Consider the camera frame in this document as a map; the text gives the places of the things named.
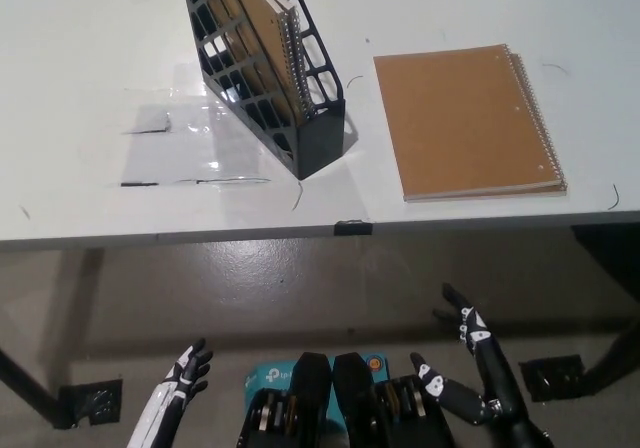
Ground grey tape patch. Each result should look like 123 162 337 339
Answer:
122 103 174 135

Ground teal router box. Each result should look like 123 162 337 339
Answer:
243 352 390 424

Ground black lattice book holder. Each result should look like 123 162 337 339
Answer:
178 0 347 180

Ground black slanted table leg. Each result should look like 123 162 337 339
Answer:
0 347 66 427

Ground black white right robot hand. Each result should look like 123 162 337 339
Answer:
409 282 531 427

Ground brown spiral notebook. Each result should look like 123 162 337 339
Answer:
192 0 317 122
373 43 569 204

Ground black table frame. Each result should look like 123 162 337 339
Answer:
572 225 640 399

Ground black robot body blocks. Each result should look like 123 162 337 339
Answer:
234 351 456 448

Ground black tape strip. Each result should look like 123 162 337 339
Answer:
333 219 374 237

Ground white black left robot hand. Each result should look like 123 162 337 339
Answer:
125 337 214 448

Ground clear plastic sheet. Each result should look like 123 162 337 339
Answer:
107 57 301 189

